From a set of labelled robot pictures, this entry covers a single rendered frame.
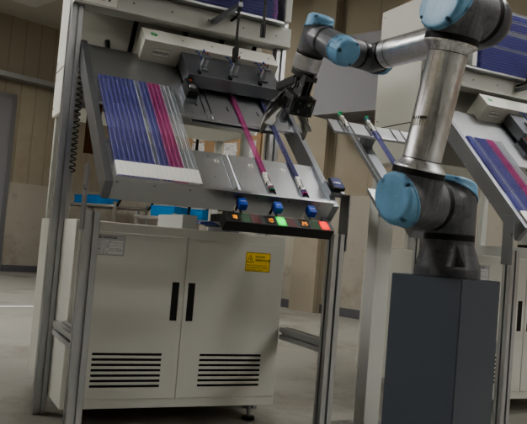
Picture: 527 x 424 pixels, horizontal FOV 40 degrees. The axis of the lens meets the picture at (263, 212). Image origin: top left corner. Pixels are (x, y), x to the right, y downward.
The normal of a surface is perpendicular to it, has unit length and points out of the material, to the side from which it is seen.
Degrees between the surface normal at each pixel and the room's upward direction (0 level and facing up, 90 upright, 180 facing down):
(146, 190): 133
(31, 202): 90
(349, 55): 117
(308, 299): 90
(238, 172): 43
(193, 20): 90
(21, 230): 90
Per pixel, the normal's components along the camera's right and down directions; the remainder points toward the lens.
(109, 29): 0.44, 0.00
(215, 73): 0.36, -0.73
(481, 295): 0.71, 0.03
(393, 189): -0.82, 0.04
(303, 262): -0.70, -0.09
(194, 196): 0.26, 0.67
